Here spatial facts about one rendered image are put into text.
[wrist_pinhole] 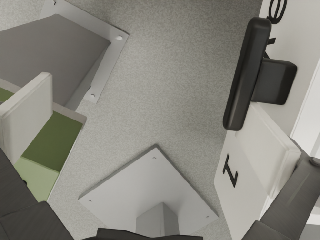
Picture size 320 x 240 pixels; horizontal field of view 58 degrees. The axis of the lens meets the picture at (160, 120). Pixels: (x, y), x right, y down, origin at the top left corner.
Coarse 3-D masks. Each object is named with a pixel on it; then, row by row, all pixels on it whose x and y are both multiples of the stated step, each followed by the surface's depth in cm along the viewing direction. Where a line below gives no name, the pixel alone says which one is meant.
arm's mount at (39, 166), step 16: (0, 96) 32; (48, 128) 31; (64, 128) 32; (80, 128) 34; (32, 144) 27; (48, 144) 29; (64, 144) 30; (32, 160) 26; (48, 160) 27; (64, 160) 28; (32, 176) 26; (48, 176) 26; (32, 192) 27; (48, 192) 27
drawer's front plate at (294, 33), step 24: (264, 0) 24; (288, 0) 20; (312, 0) 17; (288, 24) 20; (312, 24) 17; (288, 48) 20; (312, 48) 17; (312, 72) 16; (288, 96) 19; (312, 96) 17; (288, 120) 18; (312, 120) 18; (312, 144) 18; (240, 168) 25; (240, 192) 25; (264, 192) 20; (240, 216) 24
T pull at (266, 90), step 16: (256, 32) 17; (256, 48) 17; (240, 64) 18; (256, 64) 18; (272, 64) 18; (288, 64) 18; (240, 80) 18; (256, 80) 18; (272, 80) 18; (288, 80) 18; (240, 96) 18; (256, 96) 19; (272, 96) 19; (224, 112) 20; (240, 112) 19; (224, 128) 20; (240, 128) 19
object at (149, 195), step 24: (120, 168) 128; (144, 168) 125; (168, 168) 126; (96, 192) 130; (120, 192) 130; (144, 192) 130; (168, 192) 131; (192, 192) 132; (96, 216) 136; (120, 216) 135; (144, 216) 132; (168, 216) 127; (192, 216) 137; (216, 216) 139
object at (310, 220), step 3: (315, 207) 26; (318, 207) 26; (312, 210) 26; (315, 210) 26; (318, 210) 26; (312, 213) 25; (315, 213) 25; (318, 213) 25; (312, 216) 25; (315, 216) 25; (318, 216) 25; (309, 219) 25; (312, 219) 25; (315, 219) 26; (318, 219) 26; (309, 222) 26; (312, 222) 26; (315, 222) 26; (318, 222) 26
